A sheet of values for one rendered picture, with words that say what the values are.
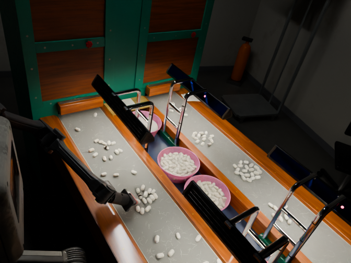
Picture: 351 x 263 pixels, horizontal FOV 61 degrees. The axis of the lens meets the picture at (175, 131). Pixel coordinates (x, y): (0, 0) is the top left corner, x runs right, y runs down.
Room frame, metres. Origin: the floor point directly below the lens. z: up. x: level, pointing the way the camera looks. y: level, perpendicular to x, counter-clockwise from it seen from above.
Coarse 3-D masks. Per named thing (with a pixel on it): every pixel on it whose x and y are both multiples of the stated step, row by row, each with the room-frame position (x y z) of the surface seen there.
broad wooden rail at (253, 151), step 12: (180, 96) 2.19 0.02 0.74; (204, 108) 2.05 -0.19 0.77; (216, 120) 1.91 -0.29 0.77; (228, 132) 1.79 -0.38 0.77; (240, 132) 1.82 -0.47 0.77; (240, 144) 1.67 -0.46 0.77; (252, 144) 1.70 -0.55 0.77; (252, 156) 1.57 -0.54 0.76; (264, 156) 1.60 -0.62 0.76; (264, 168) 1.49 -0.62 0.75; (276, 168) 1.50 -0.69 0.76; (276, 180) 1.41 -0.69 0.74; (288, 180) 1.41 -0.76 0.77; (300, 192) 1.32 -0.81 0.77; (312, 204) 1.24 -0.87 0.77; (336, 216) 1.19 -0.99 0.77; (336, 228) 1.10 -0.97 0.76; (348, 228) 1.12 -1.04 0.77; (348, 240) 1.04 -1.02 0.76
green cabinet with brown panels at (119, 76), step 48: (0, 0) 1.83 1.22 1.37; (48, 0) 1.61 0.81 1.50; (96, 0) 1.79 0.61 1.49; (144, 0) 1.99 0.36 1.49; (192, 0) 2.27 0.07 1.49; (48, 48) 1.58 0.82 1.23; (96, 48) 1.79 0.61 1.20; (144, 48) 2.02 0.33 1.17; (192, 48) 2.34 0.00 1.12; (48, 96) 1.58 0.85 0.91
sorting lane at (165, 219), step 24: (72, 120) 1.59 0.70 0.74; (96, 120) 1.64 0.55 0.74; (96, 144) 1.40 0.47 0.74; (120, 144) 1.45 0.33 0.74; (96, 168) 1.20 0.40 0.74; (120, 168) 1.24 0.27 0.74; (144, 168) 1.28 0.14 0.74; (120, 192) 1.07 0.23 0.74; (120, 216) 0.92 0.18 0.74; (144, 216) 0.95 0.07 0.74; (168, 216) 0.98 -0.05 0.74; (144, 240) 0.81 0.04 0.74; (168, 240) 0.84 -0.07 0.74; (192, 240) 0.87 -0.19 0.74
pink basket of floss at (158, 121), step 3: (141, 111) 1.82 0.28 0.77; (144, 111) 1.83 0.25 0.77; (147, 111) 1.83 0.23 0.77; (147, 114) 1.82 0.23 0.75; (153, 114) 1.82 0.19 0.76; (153, 117) 1.81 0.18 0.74; (156, 117) 1.80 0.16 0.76; (153, 120) 1.80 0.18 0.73; (156, 120) 1.79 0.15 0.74; (159, 120) 1.77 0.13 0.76; (159, 123) 1.75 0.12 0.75; (159, 126) 1.72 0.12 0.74; (150, 132) 1.60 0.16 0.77; (153, 132) 1.60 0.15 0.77; (156, 132) 1.65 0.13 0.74; (153, 135) 1.63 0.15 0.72
